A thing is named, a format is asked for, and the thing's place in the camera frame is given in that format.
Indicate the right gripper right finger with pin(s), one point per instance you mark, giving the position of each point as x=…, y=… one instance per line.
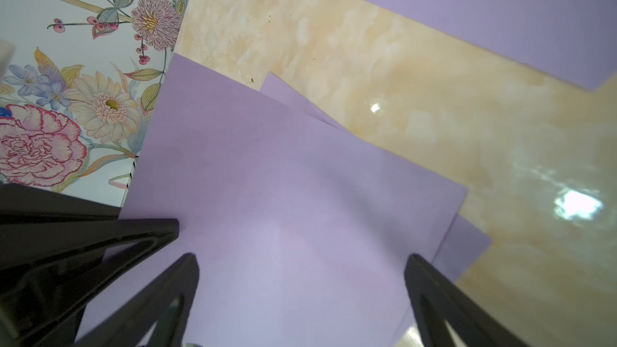
x=439, y=305

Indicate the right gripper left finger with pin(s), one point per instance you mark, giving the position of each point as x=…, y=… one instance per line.
x=161, y=309

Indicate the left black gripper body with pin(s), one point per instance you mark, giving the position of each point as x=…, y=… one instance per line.
x=25, y=204

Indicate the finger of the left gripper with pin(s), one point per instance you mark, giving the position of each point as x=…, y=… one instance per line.
x=51, y=271

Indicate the purple paper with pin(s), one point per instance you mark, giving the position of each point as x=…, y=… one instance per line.
x=572, y=40
x=301, y=231
x=463, y=243

